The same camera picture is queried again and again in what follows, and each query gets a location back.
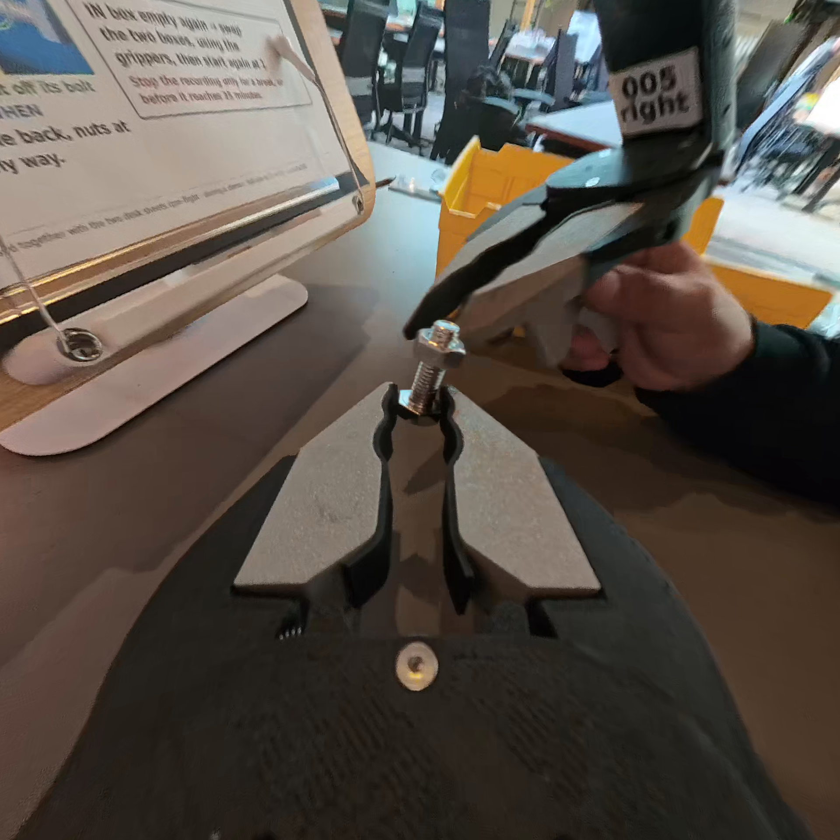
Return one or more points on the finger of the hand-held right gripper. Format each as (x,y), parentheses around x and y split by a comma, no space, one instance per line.
(538,282)
(485,243)

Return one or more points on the printed instruction sheet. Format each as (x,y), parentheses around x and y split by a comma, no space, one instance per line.
(164,151)

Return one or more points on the instruction sheet on stand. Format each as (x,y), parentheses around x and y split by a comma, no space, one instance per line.
(197,367)

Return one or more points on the person's right forearm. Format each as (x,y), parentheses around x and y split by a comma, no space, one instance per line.
(787,407)

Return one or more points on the black office chair with jacket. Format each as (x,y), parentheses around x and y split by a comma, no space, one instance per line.
(485,124)

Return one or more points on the silver hex bolt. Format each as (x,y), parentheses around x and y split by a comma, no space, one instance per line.
(426,377)

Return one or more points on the yellow plastic bin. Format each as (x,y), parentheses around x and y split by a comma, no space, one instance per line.
(485,184)

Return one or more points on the person's right hand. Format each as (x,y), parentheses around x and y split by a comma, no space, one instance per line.
(676,321)

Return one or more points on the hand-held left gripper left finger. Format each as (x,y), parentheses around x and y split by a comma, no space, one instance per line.
(315,512)

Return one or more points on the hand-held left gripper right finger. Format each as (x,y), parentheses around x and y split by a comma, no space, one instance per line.
(518,518)

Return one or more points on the silver hex nut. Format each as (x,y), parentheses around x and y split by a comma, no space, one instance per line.
(439,344)

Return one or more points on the brown top desk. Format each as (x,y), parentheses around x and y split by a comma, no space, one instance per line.
(577,128)

